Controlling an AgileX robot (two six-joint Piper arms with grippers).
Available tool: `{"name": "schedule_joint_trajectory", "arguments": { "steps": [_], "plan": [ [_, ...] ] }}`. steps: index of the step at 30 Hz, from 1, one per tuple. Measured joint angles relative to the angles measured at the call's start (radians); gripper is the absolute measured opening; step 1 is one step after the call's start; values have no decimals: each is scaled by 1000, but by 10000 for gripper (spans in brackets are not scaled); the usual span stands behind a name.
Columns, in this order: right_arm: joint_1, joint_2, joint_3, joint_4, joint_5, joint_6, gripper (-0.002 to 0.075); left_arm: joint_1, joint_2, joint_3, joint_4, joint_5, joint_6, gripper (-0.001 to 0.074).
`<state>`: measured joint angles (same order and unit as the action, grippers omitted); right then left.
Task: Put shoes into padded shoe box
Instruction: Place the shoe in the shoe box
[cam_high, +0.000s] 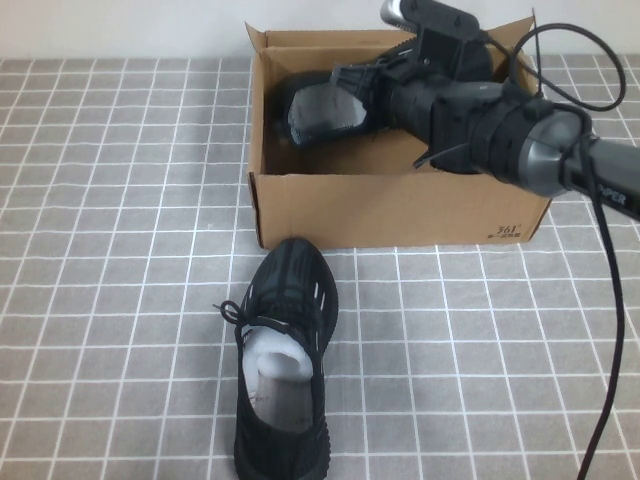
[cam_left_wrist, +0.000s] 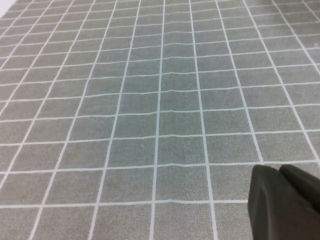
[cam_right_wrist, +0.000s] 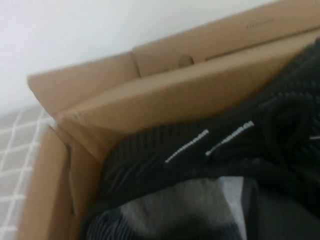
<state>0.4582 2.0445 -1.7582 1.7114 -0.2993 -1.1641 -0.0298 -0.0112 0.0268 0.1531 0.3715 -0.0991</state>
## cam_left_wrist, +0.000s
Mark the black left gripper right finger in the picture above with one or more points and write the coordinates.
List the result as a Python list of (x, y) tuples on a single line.
[(305, 185)]

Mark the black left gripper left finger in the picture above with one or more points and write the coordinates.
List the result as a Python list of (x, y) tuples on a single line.
[(272, 212)]

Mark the grey white-grid tablecloth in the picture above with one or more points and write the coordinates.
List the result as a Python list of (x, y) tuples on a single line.
[(150, 112)]

